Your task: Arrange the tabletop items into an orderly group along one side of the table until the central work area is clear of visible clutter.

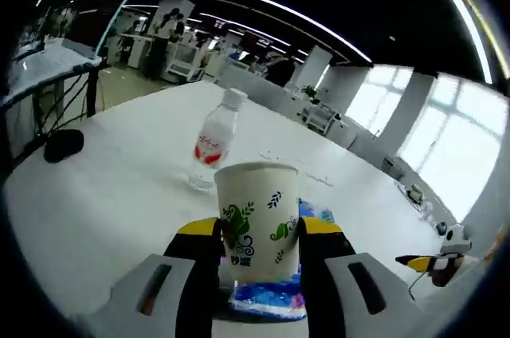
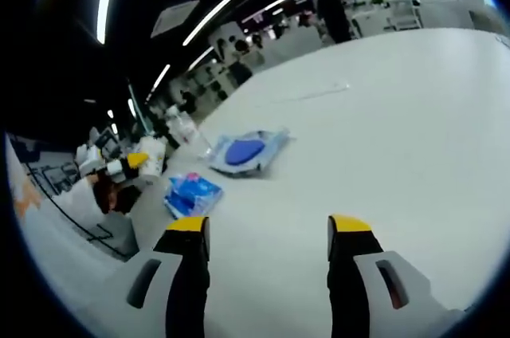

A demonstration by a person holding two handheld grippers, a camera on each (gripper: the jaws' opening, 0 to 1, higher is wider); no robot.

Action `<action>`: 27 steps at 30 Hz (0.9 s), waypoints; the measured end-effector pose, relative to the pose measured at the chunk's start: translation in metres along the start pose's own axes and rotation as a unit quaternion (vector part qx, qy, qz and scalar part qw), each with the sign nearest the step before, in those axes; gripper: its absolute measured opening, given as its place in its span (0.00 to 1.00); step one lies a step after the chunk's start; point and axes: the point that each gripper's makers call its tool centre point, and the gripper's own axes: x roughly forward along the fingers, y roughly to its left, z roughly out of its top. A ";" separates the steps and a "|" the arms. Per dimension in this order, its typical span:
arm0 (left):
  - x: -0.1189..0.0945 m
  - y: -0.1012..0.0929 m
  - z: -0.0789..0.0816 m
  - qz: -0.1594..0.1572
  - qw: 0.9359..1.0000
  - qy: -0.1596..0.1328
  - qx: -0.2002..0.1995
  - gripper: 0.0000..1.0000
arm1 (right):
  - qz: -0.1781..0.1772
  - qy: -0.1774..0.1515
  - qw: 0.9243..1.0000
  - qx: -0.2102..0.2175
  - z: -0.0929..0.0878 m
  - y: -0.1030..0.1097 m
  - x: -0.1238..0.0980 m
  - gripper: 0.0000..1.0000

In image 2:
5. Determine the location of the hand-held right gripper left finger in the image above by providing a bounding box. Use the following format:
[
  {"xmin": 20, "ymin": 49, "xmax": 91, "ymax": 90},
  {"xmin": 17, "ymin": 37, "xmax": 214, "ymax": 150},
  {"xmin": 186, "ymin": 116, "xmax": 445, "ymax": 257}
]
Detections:
[{"xmin": 95, "ymin": 216, "xmax": 211, "ymax": 338}]

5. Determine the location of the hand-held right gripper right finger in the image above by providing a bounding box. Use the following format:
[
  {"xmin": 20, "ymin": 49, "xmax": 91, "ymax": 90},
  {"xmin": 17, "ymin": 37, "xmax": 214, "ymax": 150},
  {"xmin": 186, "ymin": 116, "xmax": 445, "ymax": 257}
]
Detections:
[{"xmin": 327, "ymin": 214, "xmax": 468, "ymax": 338}]

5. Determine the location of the white paper cup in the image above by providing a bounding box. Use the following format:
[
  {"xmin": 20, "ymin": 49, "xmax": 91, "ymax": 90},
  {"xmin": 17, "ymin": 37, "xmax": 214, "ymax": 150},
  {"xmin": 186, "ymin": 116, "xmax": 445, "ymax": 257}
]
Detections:
[{"xmin": 137, "ymin": 136, "xmax": 167, "ymax": 188}]

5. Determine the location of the clear plastic water bottle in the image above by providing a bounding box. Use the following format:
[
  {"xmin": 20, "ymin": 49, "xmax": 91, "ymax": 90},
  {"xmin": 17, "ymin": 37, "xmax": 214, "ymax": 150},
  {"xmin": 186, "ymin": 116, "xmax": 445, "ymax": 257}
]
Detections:
[{"xmin": 166, "ymin": 108, "xmax": 213, "ymax": 160}]

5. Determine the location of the blue tissue packet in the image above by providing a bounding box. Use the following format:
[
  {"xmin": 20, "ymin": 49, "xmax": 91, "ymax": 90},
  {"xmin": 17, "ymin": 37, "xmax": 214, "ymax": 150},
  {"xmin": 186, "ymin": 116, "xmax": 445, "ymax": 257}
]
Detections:
[{"xmin": 163, "ymin": 171, "xmax": 224, "ymax": 220}]

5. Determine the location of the blue-lidded wet wipes pack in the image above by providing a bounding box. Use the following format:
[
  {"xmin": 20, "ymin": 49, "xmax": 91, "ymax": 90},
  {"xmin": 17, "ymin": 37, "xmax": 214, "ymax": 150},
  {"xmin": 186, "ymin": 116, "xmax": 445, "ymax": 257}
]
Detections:
[{"xmin": 208, "ymin": 126, "xmax": 292, "ymax": 179}]

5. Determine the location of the person's left hand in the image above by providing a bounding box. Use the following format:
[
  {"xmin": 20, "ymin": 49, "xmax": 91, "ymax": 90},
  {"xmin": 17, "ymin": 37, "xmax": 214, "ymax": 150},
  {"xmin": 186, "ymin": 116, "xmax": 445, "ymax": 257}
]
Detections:
[{"xmin": 92, "ymin": 174, "xmax": 121, "ymax": 215}]

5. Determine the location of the white table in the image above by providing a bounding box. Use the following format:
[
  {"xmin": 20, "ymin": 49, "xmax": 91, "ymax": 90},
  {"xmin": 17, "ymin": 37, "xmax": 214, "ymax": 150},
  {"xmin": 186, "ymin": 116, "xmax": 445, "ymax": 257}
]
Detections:
[{"xmin": 23, "ymin": 26, "xmax": 510, "ymax": 338}]

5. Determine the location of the ceiling air vent panel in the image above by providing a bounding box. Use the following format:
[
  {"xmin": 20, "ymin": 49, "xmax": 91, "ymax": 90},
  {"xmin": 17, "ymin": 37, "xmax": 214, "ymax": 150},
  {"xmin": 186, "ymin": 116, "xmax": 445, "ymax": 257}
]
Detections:
[{"xmin": 150, "ymin": 0, "xmax": 201, "ymax": 39}]

